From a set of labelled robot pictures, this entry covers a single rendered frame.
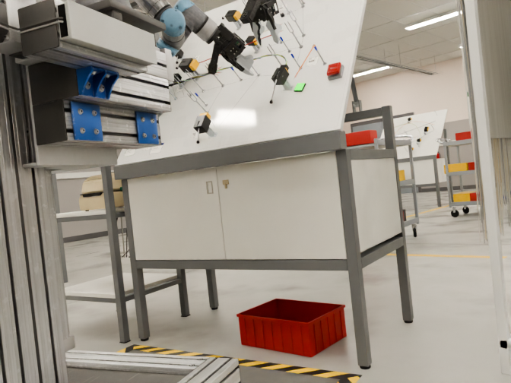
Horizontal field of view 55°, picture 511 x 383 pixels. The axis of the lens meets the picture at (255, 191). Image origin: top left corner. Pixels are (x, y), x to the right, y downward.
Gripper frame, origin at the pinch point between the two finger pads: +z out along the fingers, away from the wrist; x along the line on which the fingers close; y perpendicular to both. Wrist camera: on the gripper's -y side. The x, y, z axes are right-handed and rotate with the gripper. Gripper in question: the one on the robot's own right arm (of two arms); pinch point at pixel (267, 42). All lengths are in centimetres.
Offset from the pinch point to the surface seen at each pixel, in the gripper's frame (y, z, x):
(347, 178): -18, 45, -35
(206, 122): -20.9, 24.3, 25.3
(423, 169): 527, 400, 198
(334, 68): 9.3, 15.1, -20.8
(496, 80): 33, 31, -71
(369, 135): 200, 153, 87
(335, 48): 23.7, 12.1, -13.7
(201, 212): -37, 60, 30
